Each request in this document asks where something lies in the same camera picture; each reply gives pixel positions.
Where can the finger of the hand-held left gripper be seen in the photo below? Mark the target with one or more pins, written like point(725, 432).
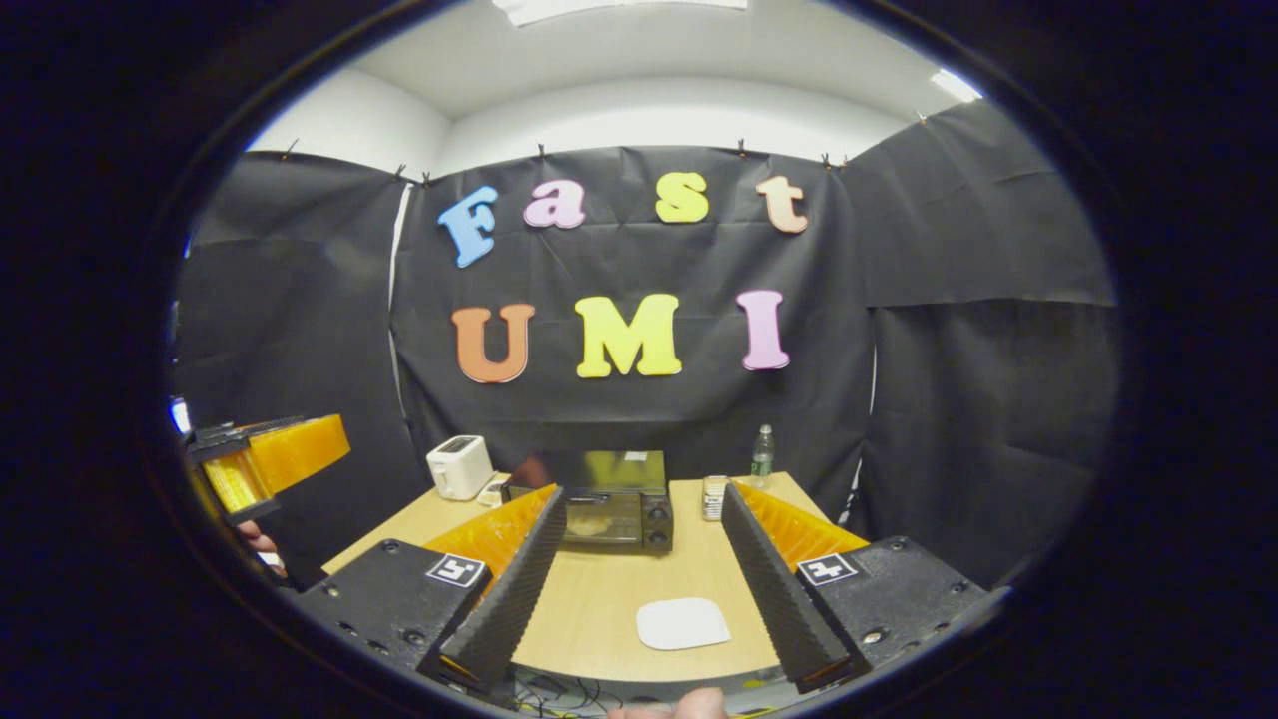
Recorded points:
point(235, 484)
point(300, 454)

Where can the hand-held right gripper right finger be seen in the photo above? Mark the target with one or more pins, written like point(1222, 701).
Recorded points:
point(784, 599)

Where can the small ceiling light panel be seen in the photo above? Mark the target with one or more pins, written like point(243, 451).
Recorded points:
point(956, 85)

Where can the white divided snack dish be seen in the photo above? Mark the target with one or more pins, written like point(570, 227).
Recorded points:
point(494, 491)

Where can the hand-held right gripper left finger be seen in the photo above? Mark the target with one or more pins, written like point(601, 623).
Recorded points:
point(509, 599)

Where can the black backdrop cloth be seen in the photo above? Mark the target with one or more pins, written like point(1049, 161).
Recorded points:
point(639, 260)

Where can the white plate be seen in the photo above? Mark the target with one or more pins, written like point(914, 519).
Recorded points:
point(684, 624)

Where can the clear plastic bottle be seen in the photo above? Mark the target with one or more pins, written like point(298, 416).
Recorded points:
point(762, 454)

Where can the computer monitor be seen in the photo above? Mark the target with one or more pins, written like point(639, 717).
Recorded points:
point(180, 415)

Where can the long ceiling light panel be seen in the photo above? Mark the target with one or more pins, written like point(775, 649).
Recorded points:
point(619, 8)

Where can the white toaster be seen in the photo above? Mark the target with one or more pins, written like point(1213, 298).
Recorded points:
point(459, 469)

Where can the black electric oven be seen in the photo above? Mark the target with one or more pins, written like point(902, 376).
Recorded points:
point(654, 519)

